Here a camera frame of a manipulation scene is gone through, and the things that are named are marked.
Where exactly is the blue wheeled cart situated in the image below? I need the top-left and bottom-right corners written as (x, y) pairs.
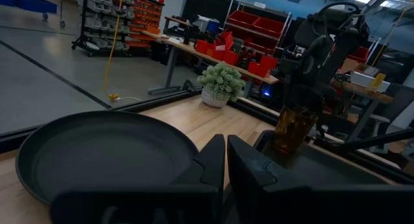
top-left (0, 0), bottom-right (67, 28)

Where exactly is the large red shelf bin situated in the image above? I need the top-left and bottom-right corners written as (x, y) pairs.
top-left (253, 17), bottom-right (285, 39)
top-left (244, 38), bottom-right (276, 55)
top-left (227, 10), bottom-right (260, 29)

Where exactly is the gold foil snack bag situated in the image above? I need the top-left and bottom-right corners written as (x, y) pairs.
top-left (274, 105), bottom-right (320, 154)

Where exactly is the black rack of small bins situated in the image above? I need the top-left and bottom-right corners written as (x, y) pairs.
top-left (71, 0), bottom-right (166, 58)

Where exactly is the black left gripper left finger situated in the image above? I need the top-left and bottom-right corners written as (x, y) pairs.
top-left (51, 134), bottom-right (226, 224)

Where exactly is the metal wire shelf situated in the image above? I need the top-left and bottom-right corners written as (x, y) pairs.
top-left (223, 0), bottom-right (294, 56)

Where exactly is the wooden side desk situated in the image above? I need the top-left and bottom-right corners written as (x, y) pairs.
top-left (334, 77), bottom-right (395, 144)

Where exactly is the white cardboard box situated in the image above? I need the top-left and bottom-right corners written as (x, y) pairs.
top-left (350, 71), bottom-right (391, 94)

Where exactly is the green potted plant white pot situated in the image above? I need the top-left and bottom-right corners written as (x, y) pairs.
top-left (196, 62), bottom-right (246, 109)

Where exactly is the yellow hanging cable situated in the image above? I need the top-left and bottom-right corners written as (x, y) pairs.
top-left (103, 0), bottom-right (125, 101)

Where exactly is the red plastic bin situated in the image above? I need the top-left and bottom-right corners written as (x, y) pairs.
top-left (247, 61), bottom-right (260, 76)
top-left (195, 39), bottom-right (210, 55)
top-left (219, 31), bottom-right (235, 50)
top-left (258, 55), bottom-right (279, 79)
top-left (223, 50), bottom-right (241, 67)

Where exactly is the yellow small box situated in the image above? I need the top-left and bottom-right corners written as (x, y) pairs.
top-left (370, 73), bottom-right (387, 91)

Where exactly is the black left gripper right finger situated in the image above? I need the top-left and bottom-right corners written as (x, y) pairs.
top-left (227, 135), bottom-right (414, 224)

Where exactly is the white floor cable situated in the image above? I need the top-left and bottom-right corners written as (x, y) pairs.
top-left (116, 95), bottom-right (143, 103)

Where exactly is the wooden top workbench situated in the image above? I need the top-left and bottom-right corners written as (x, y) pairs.
top-left (142, 30), bottom-right (281, 97)

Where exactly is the black rectangular tray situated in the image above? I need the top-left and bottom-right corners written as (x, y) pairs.
top-left (254, 129), bottom-right (414, 186)

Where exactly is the black diagonal strut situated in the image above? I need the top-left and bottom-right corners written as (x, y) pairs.
top-left (336, 128), bottom-right (414, 154)

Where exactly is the blue storage box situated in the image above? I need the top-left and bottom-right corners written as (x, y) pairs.
top-left (205, 19), bottom-right (221, 34)

